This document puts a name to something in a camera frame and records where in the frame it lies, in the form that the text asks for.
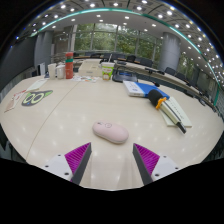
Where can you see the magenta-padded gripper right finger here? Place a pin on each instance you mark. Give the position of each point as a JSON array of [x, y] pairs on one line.
[[146, 159]]

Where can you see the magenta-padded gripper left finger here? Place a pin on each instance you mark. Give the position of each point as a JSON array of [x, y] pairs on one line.
[[77, 156]]

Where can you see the pink computer mouse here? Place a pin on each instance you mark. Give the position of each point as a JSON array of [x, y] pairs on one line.
[[110, 132]]

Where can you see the cat face mouse pad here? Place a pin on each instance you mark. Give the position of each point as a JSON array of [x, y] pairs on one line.
[[35, 98]]

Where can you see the blue and white folder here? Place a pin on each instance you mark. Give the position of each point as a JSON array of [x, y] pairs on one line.
[[146, 88]]

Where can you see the colourful sticker sheet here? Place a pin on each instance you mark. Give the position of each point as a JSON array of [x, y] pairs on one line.
[[85, 79]]

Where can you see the long curved conference desk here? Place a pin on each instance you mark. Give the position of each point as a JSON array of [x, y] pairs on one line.
[[166, 80]]

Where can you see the white paper booklet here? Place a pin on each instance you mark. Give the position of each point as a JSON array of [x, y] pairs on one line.
[[36, 85]]

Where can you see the red printed brochure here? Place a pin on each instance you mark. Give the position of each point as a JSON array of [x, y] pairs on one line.
[[14, 101]]

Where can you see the dark conference microphone unit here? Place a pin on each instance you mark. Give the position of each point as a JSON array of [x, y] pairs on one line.
[[125, 77]]

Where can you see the white mug with lid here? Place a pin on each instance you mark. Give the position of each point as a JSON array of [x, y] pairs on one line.
[[60, 72]]

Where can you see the beige cardboard box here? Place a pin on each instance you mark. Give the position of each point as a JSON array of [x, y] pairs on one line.
[[90, 69]]

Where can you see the stack of white paper cups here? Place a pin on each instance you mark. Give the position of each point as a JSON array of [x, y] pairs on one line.
[[52, 71]]

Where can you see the red bottle with green band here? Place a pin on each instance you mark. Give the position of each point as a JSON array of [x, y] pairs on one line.
[[69, 68]]

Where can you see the green printed paper cup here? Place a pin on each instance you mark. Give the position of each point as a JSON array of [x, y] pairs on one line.
[[107, 71]]

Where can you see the white standing panel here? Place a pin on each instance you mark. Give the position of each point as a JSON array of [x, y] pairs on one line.
[[41, 69]]

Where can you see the row of dark chairs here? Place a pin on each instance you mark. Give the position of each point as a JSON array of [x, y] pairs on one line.
[[145, 62]]

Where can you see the ceiling lights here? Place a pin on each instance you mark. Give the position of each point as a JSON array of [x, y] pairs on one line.
[[115, 4]]

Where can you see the large dark wall screen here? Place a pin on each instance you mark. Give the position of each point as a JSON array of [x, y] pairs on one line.
[[16, 63]]

